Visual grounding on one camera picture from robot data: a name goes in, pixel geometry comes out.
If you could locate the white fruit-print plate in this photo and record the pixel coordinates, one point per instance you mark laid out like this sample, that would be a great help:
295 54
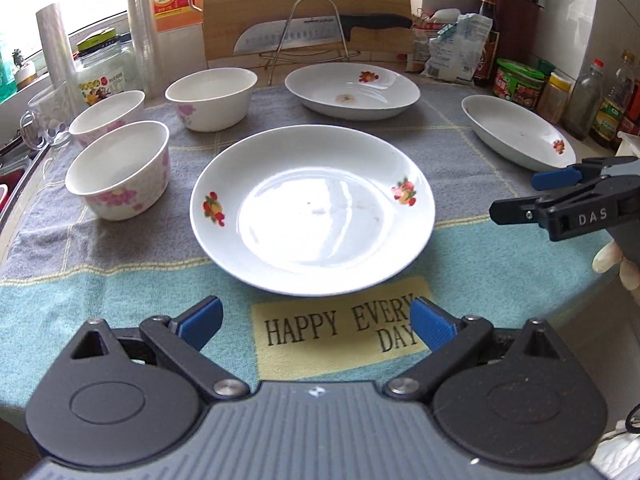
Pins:
510 130
350 91
310 210

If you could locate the white and blue bag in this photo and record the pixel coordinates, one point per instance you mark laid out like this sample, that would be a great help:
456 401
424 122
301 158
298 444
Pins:
457 50

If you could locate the person's right hand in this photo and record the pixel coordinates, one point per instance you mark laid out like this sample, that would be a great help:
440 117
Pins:
607 257

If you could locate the dark soy sauce bottle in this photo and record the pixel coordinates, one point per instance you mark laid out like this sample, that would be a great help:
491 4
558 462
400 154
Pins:
487 15

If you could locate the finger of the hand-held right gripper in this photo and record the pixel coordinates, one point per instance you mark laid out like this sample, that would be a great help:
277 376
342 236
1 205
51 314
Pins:
515 211
555 179

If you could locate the green dish soap bottle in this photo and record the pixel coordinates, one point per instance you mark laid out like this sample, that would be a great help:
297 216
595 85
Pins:
7 70

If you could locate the yellow-lid spice jar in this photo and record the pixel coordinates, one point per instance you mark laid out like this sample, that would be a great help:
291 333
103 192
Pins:
554 100

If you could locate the dark brown knife block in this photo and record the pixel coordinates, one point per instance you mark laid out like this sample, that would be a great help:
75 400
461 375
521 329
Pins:
520 25

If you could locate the white pink-flower bowl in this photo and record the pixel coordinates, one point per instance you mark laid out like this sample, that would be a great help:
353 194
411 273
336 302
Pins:
210 97
117 170
105 112

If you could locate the yellow-label oil bottle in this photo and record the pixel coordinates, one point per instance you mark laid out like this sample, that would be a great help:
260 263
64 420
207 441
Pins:
610 115

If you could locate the clear glass mug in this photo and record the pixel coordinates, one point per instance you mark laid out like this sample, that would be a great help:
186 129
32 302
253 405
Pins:
47 110

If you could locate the glass jar with green lid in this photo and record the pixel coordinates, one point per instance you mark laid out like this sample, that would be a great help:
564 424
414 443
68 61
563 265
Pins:
107 77

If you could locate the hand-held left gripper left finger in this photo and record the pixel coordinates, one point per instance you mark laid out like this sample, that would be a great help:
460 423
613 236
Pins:
200 322

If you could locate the wooden cutting board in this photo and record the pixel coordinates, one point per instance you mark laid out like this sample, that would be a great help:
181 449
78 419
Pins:
240 0

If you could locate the stack of clear plastic cups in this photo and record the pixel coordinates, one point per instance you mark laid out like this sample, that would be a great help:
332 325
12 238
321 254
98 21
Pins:
140 35

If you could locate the steel kitchen sink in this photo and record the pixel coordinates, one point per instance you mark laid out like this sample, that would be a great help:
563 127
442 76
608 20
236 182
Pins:
27 160

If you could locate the red-cap glass bottle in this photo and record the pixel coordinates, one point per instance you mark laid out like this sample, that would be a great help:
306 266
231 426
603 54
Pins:
584 100

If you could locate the small potted plant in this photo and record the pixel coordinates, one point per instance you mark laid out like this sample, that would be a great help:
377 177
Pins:
23 72

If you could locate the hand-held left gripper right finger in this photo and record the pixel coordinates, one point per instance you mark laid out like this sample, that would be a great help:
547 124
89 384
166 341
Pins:
432 325

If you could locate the red-printed snack bag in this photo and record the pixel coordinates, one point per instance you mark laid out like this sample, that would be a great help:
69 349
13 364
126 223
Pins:
419 50

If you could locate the grey and teal printed cloth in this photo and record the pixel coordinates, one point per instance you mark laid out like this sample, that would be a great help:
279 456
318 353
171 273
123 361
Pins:
475 265

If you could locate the green-lid sauce tub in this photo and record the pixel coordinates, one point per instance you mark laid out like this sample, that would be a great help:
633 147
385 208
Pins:
517 85

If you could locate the red plastic basin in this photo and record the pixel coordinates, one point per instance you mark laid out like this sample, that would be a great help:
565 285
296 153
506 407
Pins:
9 180

